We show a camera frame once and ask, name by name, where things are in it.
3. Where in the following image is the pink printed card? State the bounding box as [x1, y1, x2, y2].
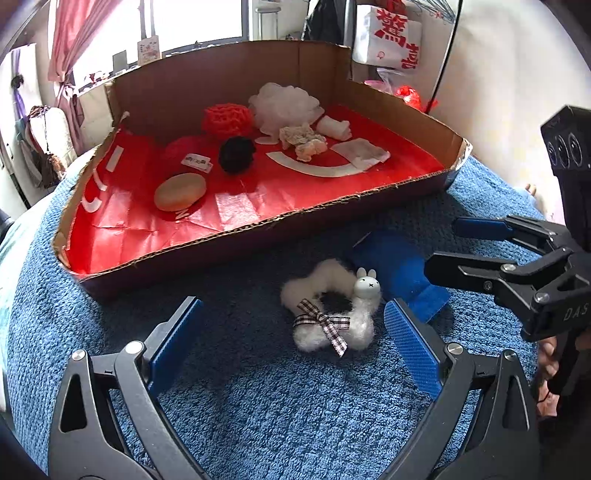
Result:
[137, 37, 161, 65]

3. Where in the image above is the white red-printed shopping bag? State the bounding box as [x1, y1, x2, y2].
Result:
[352, 2, 423, 70]

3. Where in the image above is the red knitted pouch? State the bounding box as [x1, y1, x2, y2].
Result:
[161, 135, 218, 174]

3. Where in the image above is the beige cloth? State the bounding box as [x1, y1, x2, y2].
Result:
[331, 140, 392, 172]

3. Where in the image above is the white fluffy bunny scrunchie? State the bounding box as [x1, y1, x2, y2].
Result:
[280, 258, 382, 357]

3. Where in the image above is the window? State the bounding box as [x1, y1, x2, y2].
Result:
[92, 0, 305, 61]

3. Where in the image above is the purple scarf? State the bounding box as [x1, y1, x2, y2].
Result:
[9, 46, 26, 121]

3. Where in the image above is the beige woven bag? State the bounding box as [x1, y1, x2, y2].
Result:
[25, 105, 79, 185]

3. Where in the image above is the white wardrobe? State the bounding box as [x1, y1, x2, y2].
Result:
[0, 42, 58, 199]

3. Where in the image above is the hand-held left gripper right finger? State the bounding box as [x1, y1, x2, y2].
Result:
[384, 298, 541, 480]

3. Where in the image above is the pink curtain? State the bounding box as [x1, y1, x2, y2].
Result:
[48, 0, 109, 144]

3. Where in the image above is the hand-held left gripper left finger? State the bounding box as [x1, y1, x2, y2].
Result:
[46, 295, 205, 480]

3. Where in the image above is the beige lace crochet scrunchie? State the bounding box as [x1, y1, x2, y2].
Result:
[279, 124, 319, 149]

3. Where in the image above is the cream chunky crochet scrunchie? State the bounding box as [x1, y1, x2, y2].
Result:
[294, 138, 329, 162]

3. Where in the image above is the blue textured blanket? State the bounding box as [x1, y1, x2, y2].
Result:
[7, 154, 555, 480]

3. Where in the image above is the bunch of wire hangers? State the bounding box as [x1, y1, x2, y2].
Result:
[406, 0, 455, 21]

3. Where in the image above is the beige bun-shaped squishy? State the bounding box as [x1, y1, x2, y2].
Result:
[154, 173, 207, 212]

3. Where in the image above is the white cloth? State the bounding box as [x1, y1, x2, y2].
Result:
[316, 115, 352, 140]

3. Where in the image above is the black yarn ball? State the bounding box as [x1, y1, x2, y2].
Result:
[218, 137, 257, 174]

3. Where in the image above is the red crochet ball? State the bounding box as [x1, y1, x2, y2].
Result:
[202, 104, 254, 138]

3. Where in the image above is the red-lined cardboard box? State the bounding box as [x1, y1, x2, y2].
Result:
[52, 39, 474, 303]

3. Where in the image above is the red plastic bag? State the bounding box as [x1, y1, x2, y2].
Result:
[392, 85, 423, 112]

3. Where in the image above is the black clothes rack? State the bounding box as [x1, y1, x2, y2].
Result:
[427, 0, 465, 114]

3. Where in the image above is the white mesh bath pouf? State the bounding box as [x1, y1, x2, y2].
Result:
[248, 82, 324, 132]

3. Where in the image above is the person's right hand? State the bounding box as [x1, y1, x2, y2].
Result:
[536, 335, 564, 418]

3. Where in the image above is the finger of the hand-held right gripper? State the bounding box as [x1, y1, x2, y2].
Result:
[424, 247, 583, 297]
[452, 215, 573, 257]

